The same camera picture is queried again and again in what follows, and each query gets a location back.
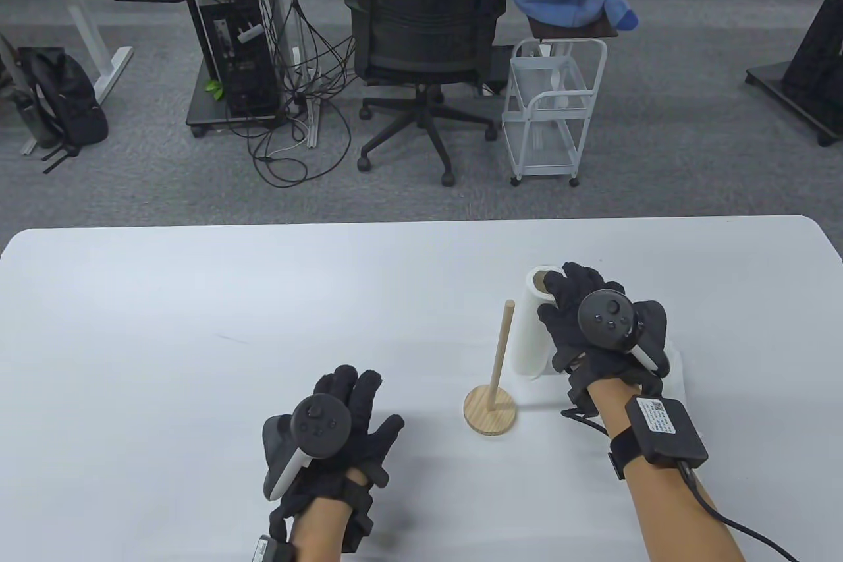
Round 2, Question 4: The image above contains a long black wrist cable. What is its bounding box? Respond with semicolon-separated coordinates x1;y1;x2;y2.
675;460;801;562

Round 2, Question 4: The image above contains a person's right hand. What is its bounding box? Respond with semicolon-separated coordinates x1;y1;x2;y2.
537;261;672;418

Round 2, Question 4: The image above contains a black tracking controller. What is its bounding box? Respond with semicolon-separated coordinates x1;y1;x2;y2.
262;394;352;502
577;289;661;373

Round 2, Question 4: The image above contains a black backpack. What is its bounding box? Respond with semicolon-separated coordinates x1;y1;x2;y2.
16;47;109;174

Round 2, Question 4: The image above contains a white adjustable desk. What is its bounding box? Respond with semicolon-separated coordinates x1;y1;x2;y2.
0;0;134;105

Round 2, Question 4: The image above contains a white paper towel roll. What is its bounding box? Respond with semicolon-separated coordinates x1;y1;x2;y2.
510;266;567;380

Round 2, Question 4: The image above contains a black office chair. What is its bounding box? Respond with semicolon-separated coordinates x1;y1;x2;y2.
344;0;508;187

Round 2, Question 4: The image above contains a wooden paper towel holder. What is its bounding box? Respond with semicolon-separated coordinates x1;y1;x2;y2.
463;300;519;436

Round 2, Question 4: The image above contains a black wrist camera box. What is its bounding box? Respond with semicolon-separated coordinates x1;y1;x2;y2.
256;536;294;562
607;395;710;480

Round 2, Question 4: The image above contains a short black glove cable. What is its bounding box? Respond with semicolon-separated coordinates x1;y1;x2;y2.
561;409;613;439

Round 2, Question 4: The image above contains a person's left hand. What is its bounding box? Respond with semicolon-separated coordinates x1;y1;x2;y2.
269;364;405;554

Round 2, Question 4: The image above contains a black floor stand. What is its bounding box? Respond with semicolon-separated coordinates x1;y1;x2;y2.
746;0;843;146

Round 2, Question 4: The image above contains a brown wooden board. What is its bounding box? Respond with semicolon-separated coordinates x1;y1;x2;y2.
529;15;620;40

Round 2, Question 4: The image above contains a white rolling cart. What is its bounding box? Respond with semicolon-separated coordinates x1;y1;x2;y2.
502;38;608;187

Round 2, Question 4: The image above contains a black rolling base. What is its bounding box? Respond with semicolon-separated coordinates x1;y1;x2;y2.
186;68;290;138

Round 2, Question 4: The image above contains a person's left forearm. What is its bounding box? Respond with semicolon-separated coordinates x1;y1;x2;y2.
286;468;369;562

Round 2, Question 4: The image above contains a tangle of black cables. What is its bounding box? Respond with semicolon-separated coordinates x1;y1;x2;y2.
224;0;360;188

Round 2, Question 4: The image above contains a black computer tower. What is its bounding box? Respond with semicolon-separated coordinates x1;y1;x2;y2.
198;0;284;121

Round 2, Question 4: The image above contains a pile of paper towel sheets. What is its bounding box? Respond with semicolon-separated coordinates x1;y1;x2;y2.
659;341;689;408

